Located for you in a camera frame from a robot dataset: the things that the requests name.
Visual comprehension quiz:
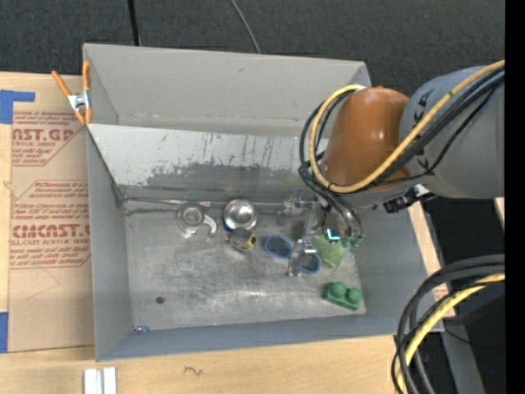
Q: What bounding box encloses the clear glass cup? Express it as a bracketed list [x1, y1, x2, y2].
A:
[176, 203, 218, 240]

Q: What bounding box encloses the black cylinder on white bracket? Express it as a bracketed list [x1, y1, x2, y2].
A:
[382, 184, 436, 214]

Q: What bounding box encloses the light green cloth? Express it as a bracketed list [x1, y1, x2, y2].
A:
[310, 233, 349, 269]

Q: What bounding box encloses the green toy block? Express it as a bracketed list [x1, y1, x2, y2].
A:
[321, 282, 364, 313]

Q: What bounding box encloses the grey metal bin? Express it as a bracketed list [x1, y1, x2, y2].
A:
[81, 42, 445, 363]

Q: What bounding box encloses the clear glass bowl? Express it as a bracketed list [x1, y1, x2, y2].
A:
[222, 198, 258, 231]

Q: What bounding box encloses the brown cardboard board red print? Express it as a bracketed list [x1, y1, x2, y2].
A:
[0, 71, 96, 354]

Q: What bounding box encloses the yellow and black tape measure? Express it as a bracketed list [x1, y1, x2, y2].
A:
[227, 227, 258, 254]

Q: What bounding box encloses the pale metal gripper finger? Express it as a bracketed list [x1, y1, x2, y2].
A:
[276, 190, 317, 226]
[288, 238, 317, 277]

